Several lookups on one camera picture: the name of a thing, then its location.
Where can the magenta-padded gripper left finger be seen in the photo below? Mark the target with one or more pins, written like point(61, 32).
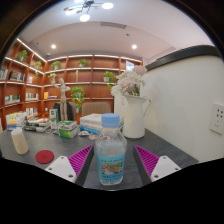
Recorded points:
point(63, 166)

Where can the round recessed ceiling light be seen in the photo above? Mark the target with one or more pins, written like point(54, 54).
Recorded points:
point(134, 46)
point(53, 46)

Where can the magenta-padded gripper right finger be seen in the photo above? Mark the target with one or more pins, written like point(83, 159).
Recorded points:
point(161, 166)

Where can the tall green white carton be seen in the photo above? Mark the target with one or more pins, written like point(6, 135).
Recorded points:
point(53, 118)

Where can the stack of magazines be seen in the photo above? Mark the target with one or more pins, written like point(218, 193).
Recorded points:
point(37, 124)

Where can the multi-bulb ceiling chandelier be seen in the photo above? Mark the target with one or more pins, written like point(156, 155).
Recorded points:
point(85, 8)

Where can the ceiling air vent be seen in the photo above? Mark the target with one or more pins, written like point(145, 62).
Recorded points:
point(113, 25)

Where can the dark blue chair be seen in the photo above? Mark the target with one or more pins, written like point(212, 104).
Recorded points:
point(68, 110)

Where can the small colourful oval trinket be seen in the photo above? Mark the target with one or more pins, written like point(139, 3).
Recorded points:
point(83, 133)
point(92, 137)

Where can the cream ribbed cup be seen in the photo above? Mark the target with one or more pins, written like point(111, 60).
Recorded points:
point(20, 141)

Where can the white wall socket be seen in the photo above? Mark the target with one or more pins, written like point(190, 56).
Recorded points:
point(217, 118)

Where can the clear blue-capped water bottle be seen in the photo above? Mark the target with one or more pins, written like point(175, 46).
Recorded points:
point(111, 156)

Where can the flat round red coaster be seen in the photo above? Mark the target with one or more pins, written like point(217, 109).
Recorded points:
point(44, 156)

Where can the wooden shelf unit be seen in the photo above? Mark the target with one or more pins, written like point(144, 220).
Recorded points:
point(96, 90)

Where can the wooden artist mannequin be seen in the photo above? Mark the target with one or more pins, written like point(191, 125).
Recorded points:
point(62, 100)

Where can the green and white box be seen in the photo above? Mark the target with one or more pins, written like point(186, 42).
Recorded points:
point(68, 129)

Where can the white jug with flowers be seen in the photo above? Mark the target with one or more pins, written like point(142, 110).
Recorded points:
point(134, 116)

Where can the stack of colourful books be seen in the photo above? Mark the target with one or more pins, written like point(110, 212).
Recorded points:
point(16, 120)

